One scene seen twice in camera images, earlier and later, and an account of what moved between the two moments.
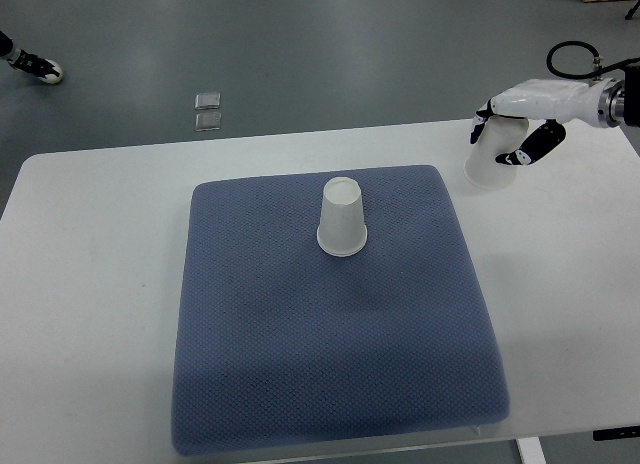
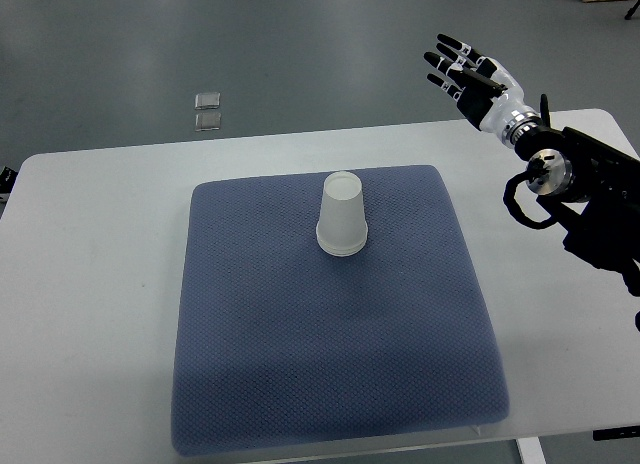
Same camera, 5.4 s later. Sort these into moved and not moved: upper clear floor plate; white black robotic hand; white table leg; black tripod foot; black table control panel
Moved: white black robotic hand
Not moved: black tripod foot; upper clear floor plate; black table control panel; white table leg
